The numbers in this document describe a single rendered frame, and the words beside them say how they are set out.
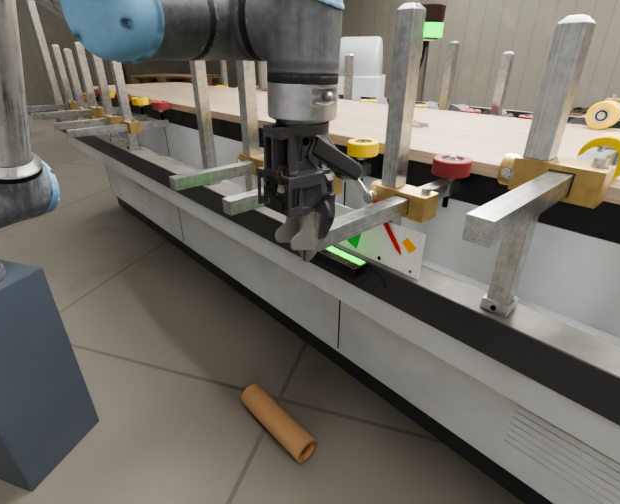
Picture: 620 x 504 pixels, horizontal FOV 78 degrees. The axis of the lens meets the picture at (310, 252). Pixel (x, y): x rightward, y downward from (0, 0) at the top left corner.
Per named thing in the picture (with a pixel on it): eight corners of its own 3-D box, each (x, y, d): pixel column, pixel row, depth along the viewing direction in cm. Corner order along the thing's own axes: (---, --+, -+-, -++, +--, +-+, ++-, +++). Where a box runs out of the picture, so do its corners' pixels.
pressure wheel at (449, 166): (451, 215, 82) (461, 162, 77) (419, 206, 87) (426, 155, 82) (469, 206, 87) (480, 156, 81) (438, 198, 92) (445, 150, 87)
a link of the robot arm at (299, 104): (305, 80, 54) (357, 84, 48) (305, 116, 56) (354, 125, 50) (253, 80, 48) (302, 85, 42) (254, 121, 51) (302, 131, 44)
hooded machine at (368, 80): (340, 145, 521) (344, 38, 462) (379, 147, 507) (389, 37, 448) (329, 155, 467) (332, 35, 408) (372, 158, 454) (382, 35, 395)
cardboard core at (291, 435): (297, 451, 111) (239, 391, 130) (297, 468, 114) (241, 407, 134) (317, 434, 116) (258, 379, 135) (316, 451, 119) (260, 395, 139)
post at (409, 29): (387, 264, 83) (415, 1, 61) (374, 259, 85) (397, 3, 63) (396, 259, 85) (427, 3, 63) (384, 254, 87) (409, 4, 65)
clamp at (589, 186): (592, 210, 51) (606, 173, 48) (492, 187, 59) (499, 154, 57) (605, 200, 54) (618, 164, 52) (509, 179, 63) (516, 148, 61)
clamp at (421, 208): (421, 224, 72) (425, 198, 70) (366, 205, 81) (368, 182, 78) (437, 216, 75) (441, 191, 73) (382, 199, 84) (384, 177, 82)
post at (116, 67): (132, 157, 182) (108, 43, 160) (130, 156, 185) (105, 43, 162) (140, 156, 184) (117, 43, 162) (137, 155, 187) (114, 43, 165)
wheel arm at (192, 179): (177, 194, 93) (174, 177, 91) (170, 191, 96) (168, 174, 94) (308, 163, 119) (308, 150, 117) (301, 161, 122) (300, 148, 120)
